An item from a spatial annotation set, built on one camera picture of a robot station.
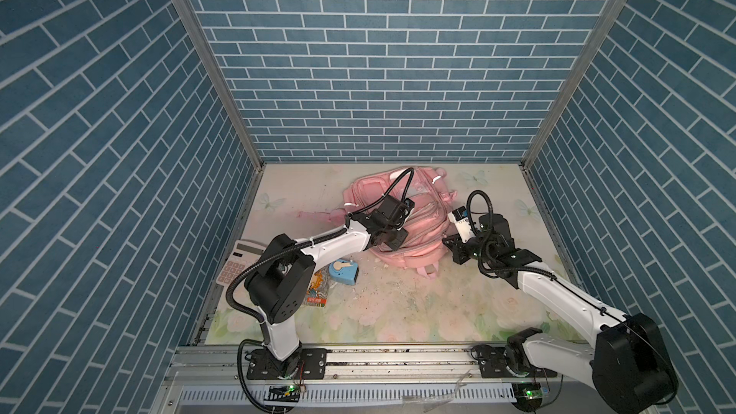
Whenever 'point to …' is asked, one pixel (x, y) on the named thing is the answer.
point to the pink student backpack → (428, 223)
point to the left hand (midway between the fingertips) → (399, 232)
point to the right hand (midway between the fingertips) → (444, 235)
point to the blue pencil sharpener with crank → (344, 271)
